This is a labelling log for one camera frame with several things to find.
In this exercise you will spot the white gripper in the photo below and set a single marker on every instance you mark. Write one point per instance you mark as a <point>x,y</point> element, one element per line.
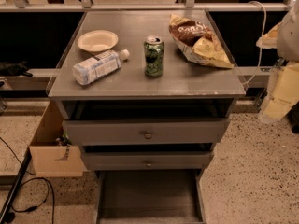
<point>289,37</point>

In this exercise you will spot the green soda can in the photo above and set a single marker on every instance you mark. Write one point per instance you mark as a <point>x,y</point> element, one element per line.
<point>154,56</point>

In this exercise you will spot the grey drawer cabinet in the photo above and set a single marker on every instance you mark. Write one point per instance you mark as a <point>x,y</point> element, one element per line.
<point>185,91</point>

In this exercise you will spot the grey top drawer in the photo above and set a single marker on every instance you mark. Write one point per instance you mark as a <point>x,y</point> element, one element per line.
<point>91,133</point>

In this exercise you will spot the grey drawer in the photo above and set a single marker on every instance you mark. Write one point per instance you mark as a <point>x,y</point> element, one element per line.
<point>149,197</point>
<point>104,161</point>
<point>91,133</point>

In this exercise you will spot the grey bottom drawer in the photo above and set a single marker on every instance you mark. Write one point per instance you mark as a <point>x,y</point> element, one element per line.
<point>149,197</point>

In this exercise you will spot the grey middle drawer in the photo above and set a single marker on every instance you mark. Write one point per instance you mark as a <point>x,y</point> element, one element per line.
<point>104,161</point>

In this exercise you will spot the brown yellow chip bag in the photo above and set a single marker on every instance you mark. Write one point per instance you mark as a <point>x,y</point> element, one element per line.
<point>198,43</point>

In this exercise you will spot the clear plastic water bottle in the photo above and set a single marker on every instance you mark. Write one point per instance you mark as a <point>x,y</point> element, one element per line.
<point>98,66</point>

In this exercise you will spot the white paper bowl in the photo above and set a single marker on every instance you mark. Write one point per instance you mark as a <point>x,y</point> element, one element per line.
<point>97,41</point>

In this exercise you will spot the cardboard box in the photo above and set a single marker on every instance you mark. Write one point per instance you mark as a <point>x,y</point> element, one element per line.
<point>51,156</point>

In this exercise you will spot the black object on shelf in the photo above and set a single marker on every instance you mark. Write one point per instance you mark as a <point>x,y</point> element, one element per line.
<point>10,69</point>

